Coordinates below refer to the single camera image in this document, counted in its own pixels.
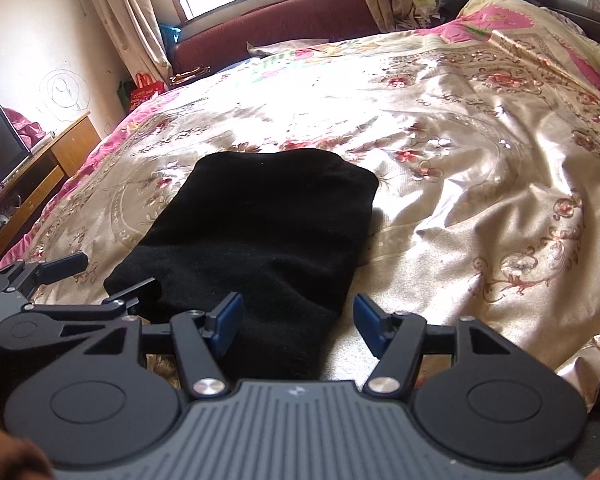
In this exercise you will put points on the person's left forearm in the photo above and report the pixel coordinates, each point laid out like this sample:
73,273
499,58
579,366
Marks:
10,452

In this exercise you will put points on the pink cloth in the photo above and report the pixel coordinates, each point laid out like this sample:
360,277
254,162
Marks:
25,125

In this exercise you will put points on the white cloth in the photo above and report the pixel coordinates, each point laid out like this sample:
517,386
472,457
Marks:
285,49

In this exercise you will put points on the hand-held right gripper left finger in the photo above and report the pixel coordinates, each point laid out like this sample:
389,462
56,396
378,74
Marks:
227,324

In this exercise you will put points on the black pants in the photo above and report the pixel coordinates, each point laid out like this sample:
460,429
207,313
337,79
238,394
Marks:
260,250

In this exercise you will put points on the black television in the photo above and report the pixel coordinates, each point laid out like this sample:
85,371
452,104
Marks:
0,145

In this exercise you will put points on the floral satin bedspread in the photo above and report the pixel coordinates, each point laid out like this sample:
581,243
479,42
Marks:
480,185

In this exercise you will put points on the wooden cabinet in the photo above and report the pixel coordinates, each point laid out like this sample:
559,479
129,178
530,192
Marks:
65,155

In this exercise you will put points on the green bag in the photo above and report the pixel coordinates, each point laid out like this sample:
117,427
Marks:
125,97

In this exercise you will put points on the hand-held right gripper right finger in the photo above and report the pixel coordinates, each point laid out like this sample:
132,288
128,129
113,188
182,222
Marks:
370,324

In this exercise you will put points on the dark clothing pile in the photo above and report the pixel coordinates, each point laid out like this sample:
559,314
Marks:
457,2

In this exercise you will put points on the red paper bag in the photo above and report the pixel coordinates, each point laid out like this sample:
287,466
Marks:
146,92

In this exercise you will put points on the maroon upholstered sofa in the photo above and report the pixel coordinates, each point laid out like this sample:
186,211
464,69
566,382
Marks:
280,25

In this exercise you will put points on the blue plastic bag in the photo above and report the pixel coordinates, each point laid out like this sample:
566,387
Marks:
170,40

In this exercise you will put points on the light patterned cloth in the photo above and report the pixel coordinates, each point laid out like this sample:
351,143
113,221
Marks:
427,7

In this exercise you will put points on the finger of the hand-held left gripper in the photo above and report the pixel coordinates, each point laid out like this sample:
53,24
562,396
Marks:
62,266
137,291

